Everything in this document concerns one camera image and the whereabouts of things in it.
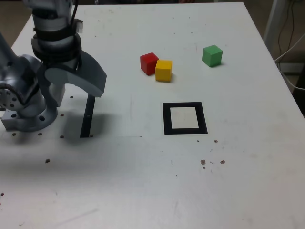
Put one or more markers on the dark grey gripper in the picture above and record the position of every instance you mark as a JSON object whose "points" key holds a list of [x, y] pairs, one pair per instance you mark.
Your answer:
{"points": [[64, 64]]}

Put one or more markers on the red cube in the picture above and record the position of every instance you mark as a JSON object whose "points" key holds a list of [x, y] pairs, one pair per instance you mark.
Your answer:
{"points": [[147, 64]]}

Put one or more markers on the yellow cube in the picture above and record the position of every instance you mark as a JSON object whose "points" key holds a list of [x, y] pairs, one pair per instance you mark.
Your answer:
{"points": [[163, 72]]}

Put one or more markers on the green cube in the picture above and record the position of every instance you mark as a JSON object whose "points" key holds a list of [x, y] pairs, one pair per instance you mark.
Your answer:
{"points": [[212, 57]]}

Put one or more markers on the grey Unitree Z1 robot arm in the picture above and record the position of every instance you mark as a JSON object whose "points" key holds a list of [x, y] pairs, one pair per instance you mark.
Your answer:
{"points": [[21, 71]]}

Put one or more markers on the black tape square outline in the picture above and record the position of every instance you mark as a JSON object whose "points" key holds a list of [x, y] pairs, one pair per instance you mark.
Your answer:
{"points": [[166, 119]]}

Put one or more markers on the black tape strip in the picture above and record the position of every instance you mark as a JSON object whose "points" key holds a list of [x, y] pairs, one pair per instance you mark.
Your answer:
{"points": [[86, 119]]}

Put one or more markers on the white metal post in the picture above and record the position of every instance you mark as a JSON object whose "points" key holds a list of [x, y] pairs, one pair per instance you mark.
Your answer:
{"points": [[274, 14]]}

